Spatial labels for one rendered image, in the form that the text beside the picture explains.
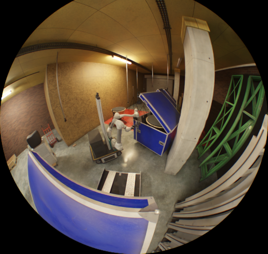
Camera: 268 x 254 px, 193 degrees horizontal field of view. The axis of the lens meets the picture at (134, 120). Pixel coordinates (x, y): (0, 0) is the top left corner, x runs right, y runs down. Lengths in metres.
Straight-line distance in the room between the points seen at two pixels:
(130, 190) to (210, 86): 2.28
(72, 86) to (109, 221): 3.46
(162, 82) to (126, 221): 9.30
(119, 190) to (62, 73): 3.91
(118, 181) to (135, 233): 1.86
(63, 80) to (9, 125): 5.12
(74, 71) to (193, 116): 3.78
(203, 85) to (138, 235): 1.35
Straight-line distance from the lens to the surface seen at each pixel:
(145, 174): 2.20
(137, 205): 0.31
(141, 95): 1.98
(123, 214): 0.29
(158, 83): 9.27
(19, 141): 7.04
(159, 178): 2.22
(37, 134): 2.95
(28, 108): 6.41
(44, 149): 3.07
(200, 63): 1.23
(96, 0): 1.43
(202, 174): 2.62
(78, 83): 3.56
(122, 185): 2.09
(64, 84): 3.35
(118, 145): 1.92
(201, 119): 1.29
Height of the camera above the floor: 2.01
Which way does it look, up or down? 27 degrees down
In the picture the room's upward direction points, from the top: 1 degrees counter-clockwise
